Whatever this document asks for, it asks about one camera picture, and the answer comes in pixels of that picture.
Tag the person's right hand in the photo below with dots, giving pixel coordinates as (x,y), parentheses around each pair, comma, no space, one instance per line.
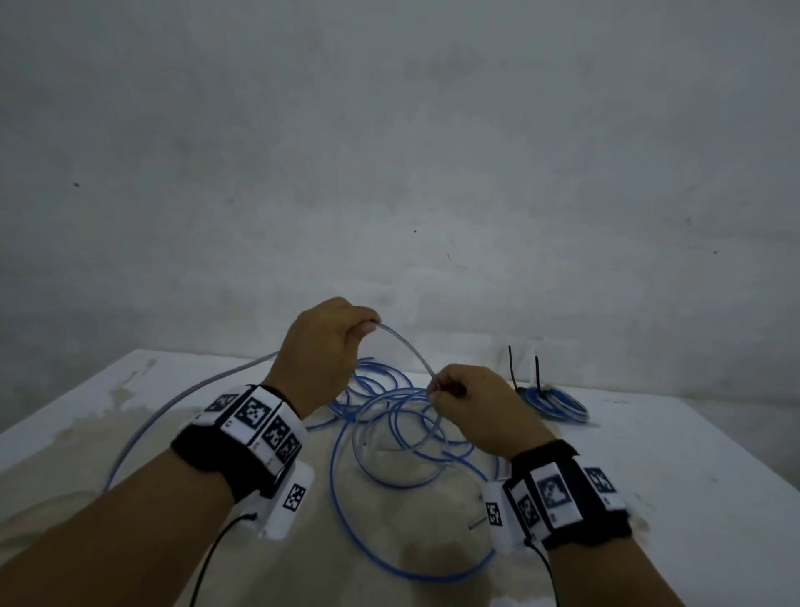
(494,413)

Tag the person's left hand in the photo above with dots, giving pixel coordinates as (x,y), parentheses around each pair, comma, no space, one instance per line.
(319,356)

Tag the single black zip tie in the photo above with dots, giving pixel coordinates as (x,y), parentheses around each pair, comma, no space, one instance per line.
(511,369)
(537,372)

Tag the black right wristband with markers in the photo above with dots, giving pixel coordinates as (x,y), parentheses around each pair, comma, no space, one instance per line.
(562,500)

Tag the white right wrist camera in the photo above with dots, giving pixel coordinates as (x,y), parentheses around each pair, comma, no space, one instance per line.
(500,519)

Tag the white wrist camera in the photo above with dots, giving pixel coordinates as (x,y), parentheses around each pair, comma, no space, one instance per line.
(500,519)
(287,500)

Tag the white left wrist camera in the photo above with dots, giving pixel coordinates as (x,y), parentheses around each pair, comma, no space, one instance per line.
(287,500)

